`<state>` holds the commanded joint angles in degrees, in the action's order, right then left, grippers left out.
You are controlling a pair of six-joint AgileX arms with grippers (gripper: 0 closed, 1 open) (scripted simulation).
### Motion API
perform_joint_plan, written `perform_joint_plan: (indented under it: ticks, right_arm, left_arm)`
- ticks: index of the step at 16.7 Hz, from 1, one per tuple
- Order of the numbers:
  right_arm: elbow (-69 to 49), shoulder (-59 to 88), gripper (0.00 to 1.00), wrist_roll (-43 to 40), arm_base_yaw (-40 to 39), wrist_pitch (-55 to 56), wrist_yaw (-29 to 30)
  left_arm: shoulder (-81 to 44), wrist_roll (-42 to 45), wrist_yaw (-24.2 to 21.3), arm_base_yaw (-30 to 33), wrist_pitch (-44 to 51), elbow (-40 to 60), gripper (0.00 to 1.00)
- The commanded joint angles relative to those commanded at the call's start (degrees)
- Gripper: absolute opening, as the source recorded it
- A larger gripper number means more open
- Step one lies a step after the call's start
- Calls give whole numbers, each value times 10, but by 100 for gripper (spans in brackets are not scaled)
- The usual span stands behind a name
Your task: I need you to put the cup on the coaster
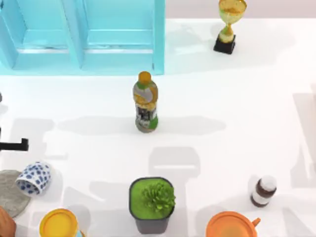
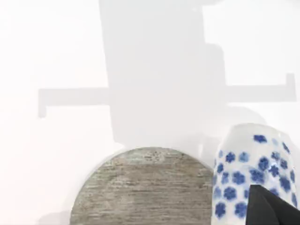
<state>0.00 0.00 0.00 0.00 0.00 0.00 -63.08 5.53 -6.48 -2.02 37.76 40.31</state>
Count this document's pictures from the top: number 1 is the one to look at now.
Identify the orange capped drink bottle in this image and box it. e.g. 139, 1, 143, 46
133, 71, 159, 133

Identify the green plant in grey pot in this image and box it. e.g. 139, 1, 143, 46
128, 176, 176, 235

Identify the light blue rack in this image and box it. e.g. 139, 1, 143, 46
0, 0, 165, 76

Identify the gold trophy with black base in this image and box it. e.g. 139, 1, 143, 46
213, 0, 247, 55

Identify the brown bottle with white cap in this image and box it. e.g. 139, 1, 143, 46
250, 175, 277, 207

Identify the orange lidded cup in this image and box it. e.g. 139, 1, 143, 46
205, 211, 262, 237

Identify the blue and white patterned cup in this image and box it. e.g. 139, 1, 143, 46
15, 161, 52, 196

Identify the yellow lidded can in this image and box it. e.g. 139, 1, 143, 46
39, 208, 85, 237

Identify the grey round coaster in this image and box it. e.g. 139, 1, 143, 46
0, 169, 31, 219

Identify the brown rounded object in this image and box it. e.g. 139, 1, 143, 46
0, 206, 17, 237

